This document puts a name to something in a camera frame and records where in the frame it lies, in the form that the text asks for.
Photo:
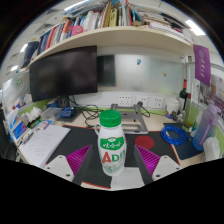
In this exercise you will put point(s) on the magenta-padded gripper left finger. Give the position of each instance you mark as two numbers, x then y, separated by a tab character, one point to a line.
60	166

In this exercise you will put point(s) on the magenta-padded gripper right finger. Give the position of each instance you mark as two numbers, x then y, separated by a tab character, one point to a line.
164	166

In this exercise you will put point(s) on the white drink bottle green cap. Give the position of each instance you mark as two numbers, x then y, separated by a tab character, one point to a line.
111	150

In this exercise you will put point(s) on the purple translucent water jug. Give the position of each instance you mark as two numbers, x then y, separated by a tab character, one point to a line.
205	126

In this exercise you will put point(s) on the white open notebook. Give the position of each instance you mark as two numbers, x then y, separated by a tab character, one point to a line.
45	145

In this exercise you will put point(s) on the dark blue mouse pad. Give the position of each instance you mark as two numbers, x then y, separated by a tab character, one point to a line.
188	150

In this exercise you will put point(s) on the white paper sheet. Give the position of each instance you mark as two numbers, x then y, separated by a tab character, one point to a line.
128	178

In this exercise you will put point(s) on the black red-edged desk mat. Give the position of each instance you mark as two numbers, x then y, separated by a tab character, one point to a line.
83	136

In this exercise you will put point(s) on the crumpled white tissue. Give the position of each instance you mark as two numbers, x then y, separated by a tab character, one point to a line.
211	150

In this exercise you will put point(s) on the silver laptop stand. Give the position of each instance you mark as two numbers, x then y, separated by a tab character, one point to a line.
136	121

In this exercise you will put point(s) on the clear plastic box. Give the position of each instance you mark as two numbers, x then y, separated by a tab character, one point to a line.
51	114

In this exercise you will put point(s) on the small blue device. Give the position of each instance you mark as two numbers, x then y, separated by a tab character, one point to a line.
67	112

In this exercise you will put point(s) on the white round jar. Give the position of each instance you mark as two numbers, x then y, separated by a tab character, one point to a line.
172	106

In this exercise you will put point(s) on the dark wine bottle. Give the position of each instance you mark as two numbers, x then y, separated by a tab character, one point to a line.
183	96

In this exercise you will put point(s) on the group photo poster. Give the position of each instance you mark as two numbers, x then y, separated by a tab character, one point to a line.
216	100

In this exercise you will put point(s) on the black computer monitor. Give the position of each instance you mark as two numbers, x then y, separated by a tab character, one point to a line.
63	73

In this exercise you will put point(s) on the purple hanging pennant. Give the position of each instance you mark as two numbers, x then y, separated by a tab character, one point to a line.
202	65

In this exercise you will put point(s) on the shelf with books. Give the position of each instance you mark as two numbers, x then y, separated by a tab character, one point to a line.
110	33

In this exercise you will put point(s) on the white wall socket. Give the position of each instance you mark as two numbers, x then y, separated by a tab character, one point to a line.
125	100
157	102
144	100

